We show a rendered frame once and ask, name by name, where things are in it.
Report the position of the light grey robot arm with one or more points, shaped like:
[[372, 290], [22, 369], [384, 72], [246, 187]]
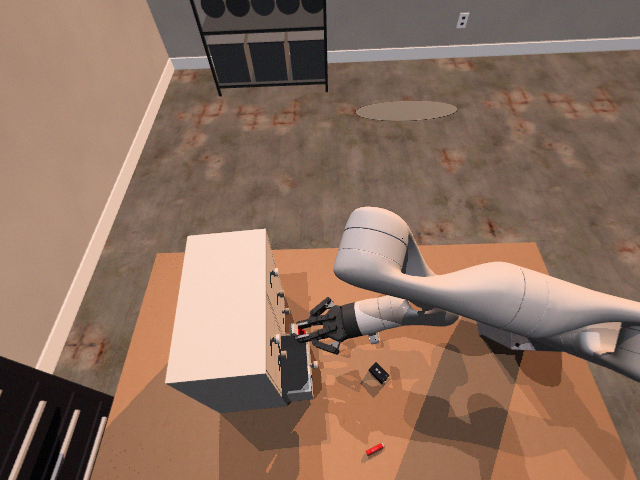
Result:
[[373, 255]]

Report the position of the red and white eraser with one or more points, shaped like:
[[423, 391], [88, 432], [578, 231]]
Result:
[[294, 330]]

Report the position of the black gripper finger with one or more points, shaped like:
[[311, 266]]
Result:
[[320, 334], [315, 314]]

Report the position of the red battery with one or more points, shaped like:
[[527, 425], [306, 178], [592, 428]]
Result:
[[374, 449]]

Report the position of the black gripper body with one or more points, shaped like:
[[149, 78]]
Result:
[[350, 328]]

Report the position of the black 9v battery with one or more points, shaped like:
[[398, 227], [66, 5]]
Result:
[[379, 373]]

